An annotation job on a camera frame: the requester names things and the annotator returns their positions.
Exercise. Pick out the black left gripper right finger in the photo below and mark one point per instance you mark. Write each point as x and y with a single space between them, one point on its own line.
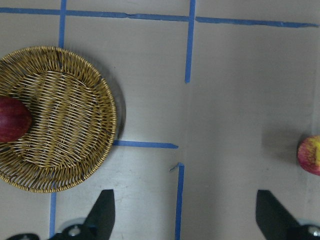
275 221

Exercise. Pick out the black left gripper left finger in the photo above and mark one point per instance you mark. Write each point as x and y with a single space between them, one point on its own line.
101 219

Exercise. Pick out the yellow red apple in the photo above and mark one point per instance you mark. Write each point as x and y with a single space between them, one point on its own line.
308 154

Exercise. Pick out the woven wicker basket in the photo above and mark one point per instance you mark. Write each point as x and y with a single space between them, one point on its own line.
74 119

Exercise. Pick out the dark red apple in basket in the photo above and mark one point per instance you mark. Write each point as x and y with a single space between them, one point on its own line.
15 119

